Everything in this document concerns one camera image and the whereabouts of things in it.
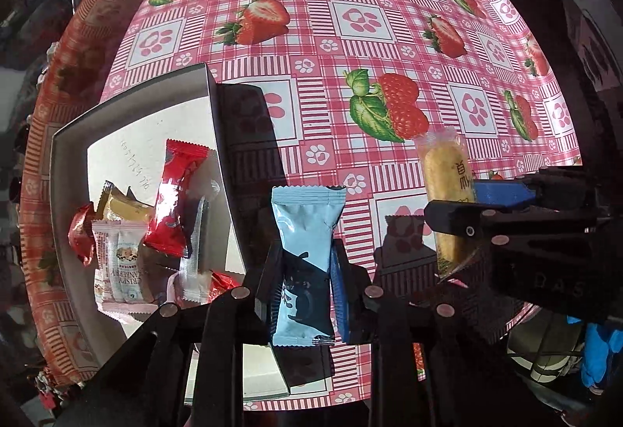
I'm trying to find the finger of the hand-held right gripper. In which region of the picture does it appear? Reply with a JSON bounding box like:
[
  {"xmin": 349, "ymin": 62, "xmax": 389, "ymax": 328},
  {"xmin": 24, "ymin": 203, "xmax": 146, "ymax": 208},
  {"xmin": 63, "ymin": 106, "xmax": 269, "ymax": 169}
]
[
  {"xmin": 473, "ymin": 178, "xmax": 539, "ymax": 208},
  {"xmin": 422, "ymin": 199, "xmax": 537, "ymax": 246}
]

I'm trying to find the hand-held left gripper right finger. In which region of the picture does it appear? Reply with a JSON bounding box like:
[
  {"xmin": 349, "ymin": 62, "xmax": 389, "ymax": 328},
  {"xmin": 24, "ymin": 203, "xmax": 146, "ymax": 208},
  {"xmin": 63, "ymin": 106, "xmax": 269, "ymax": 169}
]
[{"xmin": 331, "ymin": 244, "xmax": 536, "ymax": 427}]

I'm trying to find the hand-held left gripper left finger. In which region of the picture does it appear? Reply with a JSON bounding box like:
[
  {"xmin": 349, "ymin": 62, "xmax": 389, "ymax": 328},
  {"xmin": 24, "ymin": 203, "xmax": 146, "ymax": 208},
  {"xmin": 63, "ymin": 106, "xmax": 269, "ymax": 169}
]
[{"xmin": 63, "ymin": 244, "xmax": 284, "ymax": 427}]

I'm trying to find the yellow cake packet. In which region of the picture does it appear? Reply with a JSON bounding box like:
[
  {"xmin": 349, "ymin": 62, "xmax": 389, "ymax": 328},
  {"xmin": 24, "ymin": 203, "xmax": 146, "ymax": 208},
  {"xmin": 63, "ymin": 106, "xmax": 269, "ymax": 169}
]
[{"xmin": 414, "ymin": 126, "xmax": 481, "ymax": 282}]

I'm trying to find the light blue snack packet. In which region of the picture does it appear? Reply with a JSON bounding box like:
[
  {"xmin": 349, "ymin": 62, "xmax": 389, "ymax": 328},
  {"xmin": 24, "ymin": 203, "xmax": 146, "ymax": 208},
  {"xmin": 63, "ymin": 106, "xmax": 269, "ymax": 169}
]
[{"xmin": 269, "ymin": 186, "xmax": 347, "ymax": 348}]

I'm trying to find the white clear snack packet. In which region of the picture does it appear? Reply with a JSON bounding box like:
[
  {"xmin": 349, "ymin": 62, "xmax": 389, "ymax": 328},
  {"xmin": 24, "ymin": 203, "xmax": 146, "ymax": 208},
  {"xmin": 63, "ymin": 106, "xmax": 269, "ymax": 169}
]
[{"xmin": 176, "ymin": 180, "xmax": 221, "ymax": 307}]

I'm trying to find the white cardboard box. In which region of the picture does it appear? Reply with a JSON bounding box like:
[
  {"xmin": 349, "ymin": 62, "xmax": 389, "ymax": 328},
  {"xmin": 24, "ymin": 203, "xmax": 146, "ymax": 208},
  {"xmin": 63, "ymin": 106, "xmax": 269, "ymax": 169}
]
[{"xmin": 50, "ymin": 63, "xmax": 293, "ymax": 401}]

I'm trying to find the person's right forearm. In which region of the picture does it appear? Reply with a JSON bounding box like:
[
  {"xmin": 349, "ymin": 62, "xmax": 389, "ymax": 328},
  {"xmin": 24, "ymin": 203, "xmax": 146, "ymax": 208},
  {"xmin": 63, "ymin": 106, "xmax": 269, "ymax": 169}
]
[{"xmin": 566, "ymin": 315, "xmax": 615, "ymax": 395}]

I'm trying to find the small red snack packet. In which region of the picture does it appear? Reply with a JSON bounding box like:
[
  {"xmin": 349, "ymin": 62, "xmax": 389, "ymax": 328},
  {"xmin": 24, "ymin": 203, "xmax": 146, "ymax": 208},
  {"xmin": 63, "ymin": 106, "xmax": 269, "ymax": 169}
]
[{"xmin": 208, "ymin": 270, "xmax": 240, "ymax": 302}]

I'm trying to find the white pink snack packet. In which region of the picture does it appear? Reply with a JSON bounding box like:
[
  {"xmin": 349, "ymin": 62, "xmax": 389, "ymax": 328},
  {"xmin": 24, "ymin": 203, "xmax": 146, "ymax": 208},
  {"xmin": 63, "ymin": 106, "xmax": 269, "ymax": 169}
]
[{"xmin": 92, "ymin": 219, "xmax": 162, "ymax": 316}]

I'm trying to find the small yellow snack packet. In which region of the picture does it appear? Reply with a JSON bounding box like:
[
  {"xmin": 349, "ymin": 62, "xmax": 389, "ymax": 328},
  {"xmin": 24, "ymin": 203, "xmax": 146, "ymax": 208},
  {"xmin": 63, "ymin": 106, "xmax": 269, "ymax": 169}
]
[{"xmin": 96, "ymin": 181, "xmax": 155, "ymax": 224}]

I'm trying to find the red checked strawberry tablecloth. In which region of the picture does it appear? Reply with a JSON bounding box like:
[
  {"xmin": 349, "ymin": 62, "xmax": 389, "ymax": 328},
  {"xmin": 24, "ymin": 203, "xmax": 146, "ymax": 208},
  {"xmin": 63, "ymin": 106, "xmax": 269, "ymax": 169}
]
[{"xmin": 19, "ymin": 0, "xmax": 583, "ymax": 408}]

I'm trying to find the red foil candy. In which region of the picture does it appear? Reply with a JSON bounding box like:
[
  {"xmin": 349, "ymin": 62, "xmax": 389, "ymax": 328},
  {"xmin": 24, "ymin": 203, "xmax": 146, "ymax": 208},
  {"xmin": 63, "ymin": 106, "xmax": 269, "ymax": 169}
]
[{"xmin": 67, "ymin": 202, "xmax": 99, "ymax": 268}]

